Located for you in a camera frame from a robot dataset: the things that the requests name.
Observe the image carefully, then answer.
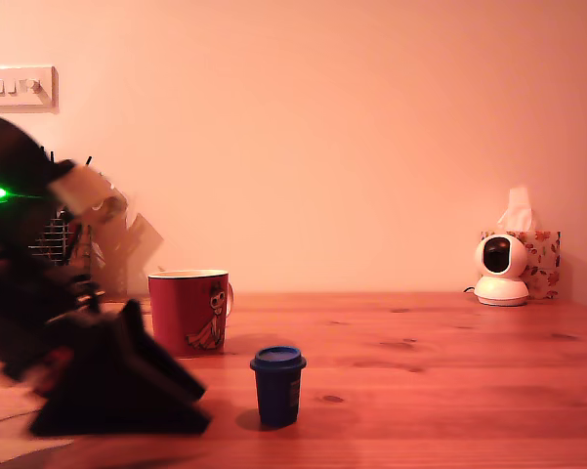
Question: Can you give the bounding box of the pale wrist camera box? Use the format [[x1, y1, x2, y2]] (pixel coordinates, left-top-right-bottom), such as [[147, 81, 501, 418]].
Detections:
[[46, 159, 112, 215]]

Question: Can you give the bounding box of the blue coffee capsule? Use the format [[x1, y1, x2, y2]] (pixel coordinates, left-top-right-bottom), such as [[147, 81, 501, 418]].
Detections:
[[249, 345, 308, 428]]

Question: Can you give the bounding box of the small white round camera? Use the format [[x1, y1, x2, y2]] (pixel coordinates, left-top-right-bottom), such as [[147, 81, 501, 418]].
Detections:
[[473, 233, 532, 308]]

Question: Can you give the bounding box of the white wall light switch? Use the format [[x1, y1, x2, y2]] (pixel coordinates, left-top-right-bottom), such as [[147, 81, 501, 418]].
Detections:
[[0, 65, 60, 114]]

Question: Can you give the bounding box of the floral tissue box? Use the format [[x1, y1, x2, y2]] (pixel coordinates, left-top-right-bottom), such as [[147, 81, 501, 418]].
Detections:
[[481, 229, 563, 300]]

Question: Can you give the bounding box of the red cartoon print mug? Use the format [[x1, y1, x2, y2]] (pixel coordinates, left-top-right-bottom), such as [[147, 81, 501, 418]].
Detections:
[[147, 268, 236, 359]]

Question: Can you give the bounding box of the metal wire utensil rack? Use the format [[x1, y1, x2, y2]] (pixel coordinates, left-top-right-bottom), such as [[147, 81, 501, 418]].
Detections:
[[27, 209, 94, 269]]

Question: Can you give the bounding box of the white paper tissue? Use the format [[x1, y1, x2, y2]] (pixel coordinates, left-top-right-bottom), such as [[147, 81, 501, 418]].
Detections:
[[497, 185, 536, 233]]

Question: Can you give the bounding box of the pale paper packet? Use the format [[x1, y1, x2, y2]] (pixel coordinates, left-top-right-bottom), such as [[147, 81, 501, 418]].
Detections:
[[72, 214, 106, 285]]

